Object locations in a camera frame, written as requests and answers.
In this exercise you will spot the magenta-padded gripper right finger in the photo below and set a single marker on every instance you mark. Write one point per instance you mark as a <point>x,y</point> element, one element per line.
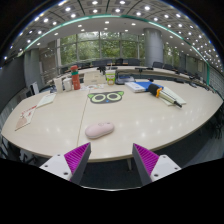
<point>146,159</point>

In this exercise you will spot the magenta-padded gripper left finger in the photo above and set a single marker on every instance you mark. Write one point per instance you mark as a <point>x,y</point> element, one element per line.
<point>77,157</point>

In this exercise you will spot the pink computer mouse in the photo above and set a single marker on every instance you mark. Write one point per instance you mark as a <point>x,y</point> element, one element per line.
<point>99,130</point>

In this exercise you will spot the cat-face mouse pad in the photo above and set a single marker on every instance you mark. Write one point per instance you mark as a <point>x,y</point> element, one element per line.
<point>106,97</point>

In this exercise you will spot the red and white leaflet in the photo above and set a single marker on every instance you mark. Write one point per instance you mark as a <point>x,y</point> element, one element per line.
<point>26,117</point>

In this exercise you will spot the white paper sheets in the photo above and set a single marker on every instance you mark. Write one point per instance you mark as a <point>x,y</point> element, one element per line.
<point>176,96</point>

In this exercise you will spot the colourful sticker sheet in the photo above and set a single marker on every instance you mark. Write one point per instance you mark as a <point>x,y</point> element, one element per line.
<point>93,87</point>

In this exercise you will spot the blue and white book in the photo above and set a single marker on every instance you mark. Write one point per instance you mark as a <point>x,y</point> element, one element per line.
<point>138,86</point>

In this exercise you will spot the white paper cup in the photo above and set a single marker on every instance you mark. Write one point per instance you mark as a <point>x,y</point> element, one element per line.
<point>58,85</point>

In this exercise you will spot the orange drink bottle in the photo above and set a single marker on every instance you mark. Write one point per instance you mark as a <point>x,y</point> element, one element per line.
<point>75,79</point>

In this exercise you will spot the grey desk console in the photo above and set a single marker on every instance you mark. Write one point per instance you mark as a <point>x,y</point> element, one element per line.
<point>125,79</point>

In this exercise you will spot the green-printed cup with straw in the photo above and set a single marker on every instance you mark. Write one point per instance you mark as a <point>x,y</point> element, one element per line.
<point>110,77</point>

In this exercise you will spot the dark office chairs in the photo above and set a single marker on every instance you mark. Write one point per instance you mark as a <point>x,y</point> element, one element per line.
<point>133,62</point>

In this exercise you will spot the ceiling lights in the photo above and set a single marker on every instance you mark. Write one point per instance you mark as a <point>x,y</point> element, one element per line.
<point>106,22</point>

